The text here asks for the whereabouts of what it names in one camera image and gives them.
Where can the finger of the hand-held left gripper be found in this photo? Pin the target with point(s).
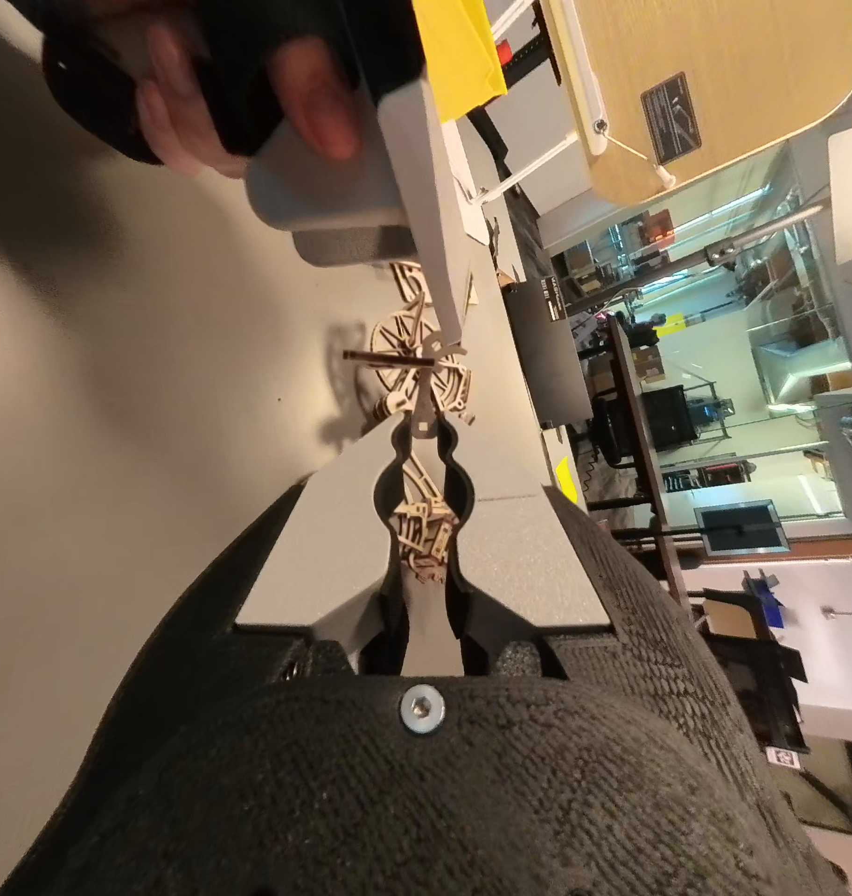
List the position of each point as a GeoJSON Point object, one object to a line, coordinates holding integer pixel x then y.
{"type": "Point", "coordinates": [426, 175]}

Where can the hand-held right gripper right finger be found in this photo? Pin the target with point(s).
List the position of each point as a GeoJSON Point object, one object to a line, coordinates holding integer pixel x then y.
{"type": "Point", "coordinates": [531, 560]}

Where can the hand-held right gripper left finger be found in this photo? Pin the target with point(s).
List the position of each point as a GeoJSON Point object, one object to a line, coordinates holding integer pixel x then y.
{"type": "Point", "coordinates": [314, 553]}

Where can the forked wooden model part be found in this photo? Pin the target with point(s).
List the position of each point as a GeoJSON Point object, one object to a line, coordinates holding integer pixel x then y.
{"type": "Point", "coordinates": [423, 425]}

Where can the wooden bicycle model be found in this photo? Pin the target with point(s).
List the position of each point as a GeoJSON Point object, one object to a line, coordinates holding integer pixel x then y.
{"type": "Point", "coordinates": [389, 406]}

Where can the person's left hand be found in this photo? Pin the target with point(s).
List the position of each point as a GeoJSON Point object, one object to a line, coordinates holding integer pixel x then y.
{"type": "Point", "coordinates": [321, 105]}

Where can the yellow sticker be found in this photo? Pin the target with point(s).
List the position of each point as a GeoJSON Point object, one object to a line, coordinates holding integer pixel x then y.
{"type": "Point", "coordinates": [567, 483]}

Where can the yellow plastic bin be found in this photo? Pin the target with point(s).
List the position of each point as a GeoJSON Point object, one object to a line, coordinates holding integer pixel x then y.
{"type": "Point", "coordinates": [461, 56]}

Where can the white stand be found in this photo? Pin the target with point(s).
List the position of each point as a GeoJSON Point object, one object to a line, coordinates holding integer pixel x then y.
{"type": "Point", "coordinates": [594, 105]}

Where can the black flat box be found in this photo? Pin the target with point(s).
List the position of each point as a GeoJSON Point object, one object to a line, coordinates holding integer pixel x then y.
{"type": "Point", "coordinates": [545, 350]}

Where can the grey framed panel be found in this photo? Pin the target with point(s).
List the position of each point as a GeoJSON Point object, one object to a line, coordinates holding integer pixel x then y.
{"type": "Point", "coordinates": [741, 528]}

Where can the small blue object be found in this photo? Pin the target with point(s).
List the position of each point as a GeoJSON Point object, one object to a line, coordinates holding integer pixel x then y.
{"type": "Point", "coordinates": [765, 602]}

